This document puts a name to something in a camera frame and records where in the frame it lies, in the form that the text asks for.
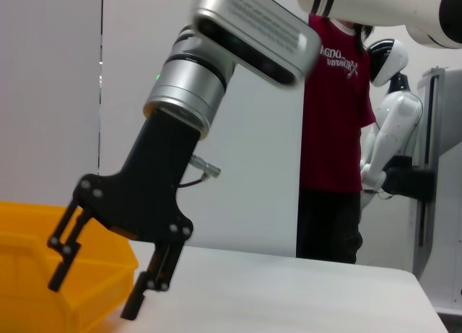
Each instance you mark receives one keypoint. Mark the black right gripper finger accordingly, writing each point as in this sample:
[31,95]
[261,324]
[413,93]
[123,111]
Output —
[66,242]
[155,271]

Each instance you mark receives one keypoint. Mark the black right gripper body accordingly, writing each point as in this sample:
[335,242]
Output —
[151,181]

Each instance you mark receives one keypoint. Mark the yellow plastic bin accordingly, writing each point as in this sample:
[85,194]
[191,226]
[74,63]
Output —
[43,275]

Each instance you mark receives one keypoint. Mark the person in red shirt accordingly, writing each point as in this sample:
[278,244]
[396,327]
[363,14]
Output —
[332,130]

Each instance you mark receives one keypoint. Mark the white robot stand column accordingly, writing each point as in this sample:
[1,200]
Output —
[444,167]

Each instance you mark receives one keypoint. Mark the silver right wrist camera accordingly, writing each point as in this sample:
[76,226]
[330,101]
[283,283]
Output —
[260,33]

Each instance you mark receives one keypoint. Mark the black stand mount bracket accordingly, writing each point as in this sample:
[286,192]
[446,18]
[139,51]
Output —
[408,181]

